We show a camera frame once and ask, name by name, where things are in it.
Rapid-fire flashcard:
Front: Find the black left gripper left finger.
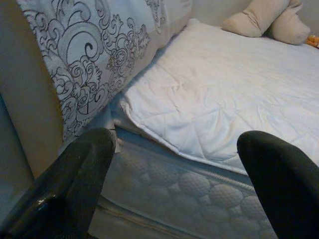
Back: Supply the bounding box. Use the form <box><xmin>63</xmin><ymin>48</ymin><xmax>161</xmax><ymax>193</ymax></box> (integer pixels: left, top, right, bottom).
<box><xmin>0</xmin><ymin>127</ymin><xmax>116</xmax><ymax>239</ymax></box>

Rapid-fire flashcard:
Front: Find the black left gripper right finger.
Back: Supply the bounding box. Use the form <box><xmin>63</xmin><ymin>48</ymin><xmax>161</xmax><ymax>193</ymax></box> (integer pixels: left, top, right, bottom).
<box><xmin>236</xmin><ymin>130</ymin><xmax>319</xmax><ymax>239</ymax></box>

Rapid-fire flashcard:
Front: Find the grey quilted mattress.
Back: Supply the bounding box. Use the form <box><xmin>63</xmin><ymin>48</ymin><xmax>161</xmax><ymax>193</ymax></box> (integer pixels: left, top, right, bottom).
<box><xmin>88</xmin><ymin>119</ymin><xmax>279</xmax><ymax>239</ymax></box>

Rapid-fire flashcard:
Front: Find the white quilted mattress pad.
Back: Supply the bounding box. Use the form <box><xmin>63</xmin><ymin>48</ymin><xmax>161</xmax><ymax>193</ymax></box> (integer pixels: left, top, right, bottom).
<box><xmin>119</xmin><ymin>18</ymin><xmax>319</xmax><ymax>175</ymax></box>

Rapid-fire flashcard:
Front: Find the large grey patterned beige pillow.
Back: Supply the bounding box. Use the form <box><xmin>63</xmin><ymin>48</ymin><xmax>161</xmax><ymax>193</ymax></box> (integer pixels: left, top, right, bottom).
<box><xmin>0</xmin><ymin>0</ymin><xmax>194</xmax><ymax>180</ymax></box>

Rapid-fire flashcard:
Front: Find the yellow orange cartoon egg blanket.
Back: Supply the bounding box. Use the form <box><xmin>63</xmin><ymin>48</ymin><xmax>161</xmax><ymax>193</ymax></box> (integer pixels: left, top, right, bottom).
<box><xmin>305</xmin><ymin>34</ymin><xmax>319</xmax><ymax>48</ymax></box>

